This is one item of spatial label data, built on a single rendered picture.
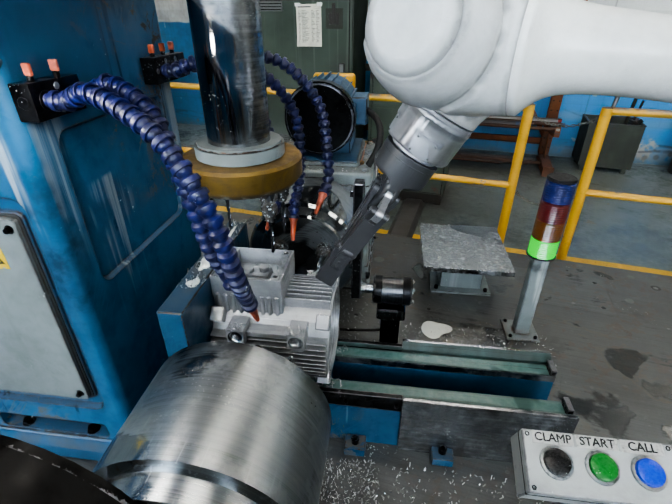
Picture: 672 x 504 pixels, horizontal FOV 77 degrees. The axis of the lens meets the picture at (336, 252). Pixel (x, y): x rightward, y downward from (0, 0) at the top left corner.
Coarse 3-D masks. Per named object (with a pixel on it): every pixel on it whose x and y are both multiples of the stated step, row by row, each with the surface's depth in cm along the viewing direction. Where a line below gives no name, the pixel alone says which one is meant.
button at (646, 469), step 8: (640, 464) 48; (648, 464) 48; (656, 464) 48; (640, 472) 47; (648, 472) 47; (656, 472) 47; (664, 472) 47; (648, 480) 47; (656, 480) 47; (664, 480) 47
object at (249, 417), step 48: (192, 384) 46; (240, 384) 47; (288, 384) 50; (144, 432) 42; (192, 432) 41; (240, 432) 42; (288, 432) 46; (144, 480) 38; (192, 480) 38; (240, 480) 39; (288, 480) 42
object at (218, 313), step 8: (336, 280) 78; (216, 312) 70; (224, 312) 71; (216, 320) 70; (224, 320) 71; (320, 320) 68; (328, 320) 68; (320, 328) 68; (328, 328) 68; (328, 376) 74
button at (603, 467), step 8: (592, 456) 49; (600, 456) 48; (608, 456) 48; (592, 464) 48; (600, 464) 48; (608, 464) 48; (592, 472) 48; (600, 472) 48; (608, 472) 48; (616, 472) 48; (608, 480) 47
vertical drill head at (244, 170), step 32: (192, 0) 50; (224, 0) 49; (256, 0) 52; (192, 32) 52; (224, 32) 51; (256, 32) 53; (224, 64) 52; (256, 64) 54; (224, 96) 54; (256, 96) 56; (224, 128) 56; (256, 128) 58; (192, 160) 60; (224, 160) 57; (256, 160) 57; (288, 160) 60; (224, 192) 56; (256, 192) 57; (288, 192) 69
